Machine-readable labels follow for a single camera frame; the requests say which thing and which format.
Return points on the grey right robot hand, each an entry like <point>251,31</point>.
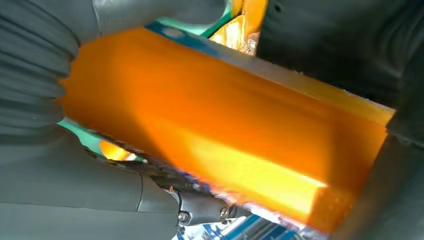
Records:
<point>66,198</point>

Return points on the yellow taped cardboard mat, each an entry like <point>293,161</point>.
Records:
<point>232,33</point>

